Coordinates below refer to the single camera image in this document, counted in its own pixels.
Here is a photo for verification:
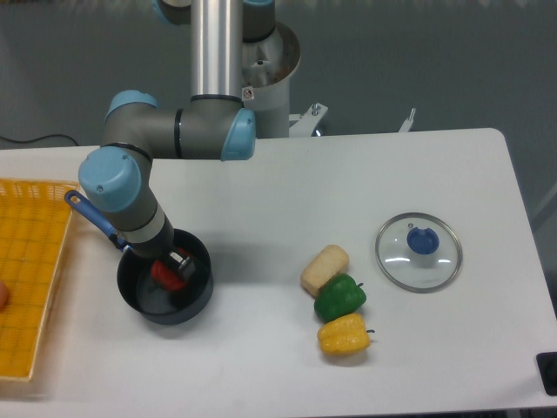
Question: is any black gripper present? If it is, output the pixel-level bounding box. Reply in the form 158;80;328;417
130;227;195;278

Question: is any red bell pepper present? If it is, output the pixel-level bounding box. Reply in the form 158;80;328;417
150;260;187;292

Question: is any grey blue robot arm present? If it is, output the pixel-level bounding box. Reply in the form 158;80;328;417
78;1;276;279

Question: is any green bell pepper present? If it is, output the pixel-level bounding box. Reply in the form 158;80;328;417
313;273;366;322

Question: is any yellow bell pepper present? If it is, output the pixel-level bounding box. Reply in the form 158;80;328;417
317;313;375;356

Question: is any beige bread loaf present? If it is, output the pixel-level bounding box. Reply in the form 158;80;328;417
300;245;349;298

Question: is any yellow plastic basket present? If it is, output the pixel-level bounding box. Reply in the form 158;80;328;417
1;178;77;381

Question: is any orange object in basket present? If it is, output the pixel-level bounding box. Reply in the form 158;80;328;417
0;280;10;309

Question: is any glass lid with blue knob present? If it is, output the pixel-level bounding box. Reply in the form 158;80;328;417
374;212;463;293

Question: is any black device at table corner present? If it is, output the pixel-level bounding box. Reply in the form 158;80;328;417
536;352;557;396

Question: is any dark pot with blue handle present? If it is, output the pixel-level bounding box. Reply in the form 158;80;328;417
64;190;213;325

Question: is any black cable on floor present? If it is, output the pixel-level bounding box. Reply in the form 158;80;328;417
0;133;80;147

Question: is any white clamp bracket right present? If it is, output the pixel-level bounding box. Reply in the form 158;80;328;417
399;107;416;133

